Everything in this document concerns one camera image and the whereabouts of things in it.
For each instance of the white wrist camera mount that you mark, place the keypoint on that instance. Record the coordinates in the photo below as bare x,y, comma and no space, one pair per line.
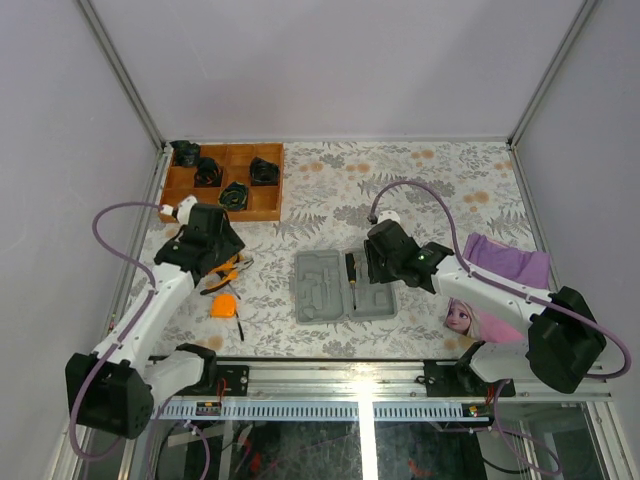
181,211
376,218

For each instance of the orange wooden compartment tray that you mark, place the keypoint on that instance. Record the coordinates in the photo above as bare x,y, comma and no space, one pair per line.
264,202

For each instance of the orange black pliers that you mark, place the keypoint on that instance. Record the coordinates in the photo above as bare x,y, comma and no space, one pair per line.
228,272

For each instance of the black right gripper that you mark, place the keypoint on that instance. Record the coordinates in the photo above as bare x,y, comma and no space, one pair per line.
374,273

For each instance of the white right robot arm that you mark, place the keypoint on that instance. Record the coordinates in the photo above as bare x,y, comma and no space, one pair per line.
560,341

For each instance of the small black yellow screwdriver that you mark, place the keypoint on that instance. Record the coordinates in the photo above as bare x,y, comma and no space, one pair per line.
352,276

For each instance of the black tape roll right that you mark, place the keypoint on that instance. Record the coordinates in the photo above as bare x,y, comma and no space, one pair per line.
263,173

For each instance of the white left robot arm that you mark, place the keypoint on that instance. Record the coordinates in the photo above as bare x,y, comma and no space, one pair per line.
113,389

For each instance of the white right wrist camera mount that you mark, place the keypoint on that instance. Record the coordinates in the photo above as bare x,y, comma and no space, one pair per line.
376,218

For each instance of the aluminium front rail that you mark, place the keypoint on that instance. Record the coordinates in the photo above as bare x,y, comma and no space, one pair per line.
294,379

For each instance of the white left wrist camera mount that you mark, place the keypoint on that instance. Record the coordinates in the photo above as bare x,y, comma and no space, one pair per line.
181,211

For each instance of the black tape roll top-left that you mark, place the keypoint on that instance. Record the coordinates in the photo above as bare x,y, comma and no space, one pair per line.
186,154

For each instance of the black blue tape roll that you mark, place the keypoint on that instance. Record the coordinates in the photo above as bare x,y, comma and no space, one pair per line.
234,197

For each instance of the grey plastic tool case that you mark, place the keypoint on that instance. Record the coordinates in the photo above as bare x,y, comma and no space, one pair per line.
323,295

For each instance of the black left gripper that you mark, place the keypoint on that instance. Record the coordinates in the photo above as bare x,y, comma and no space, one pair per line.
233,244

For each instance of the orange tape measure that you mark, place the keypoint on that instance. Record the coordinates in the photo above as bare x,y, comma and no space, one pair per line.
223,306

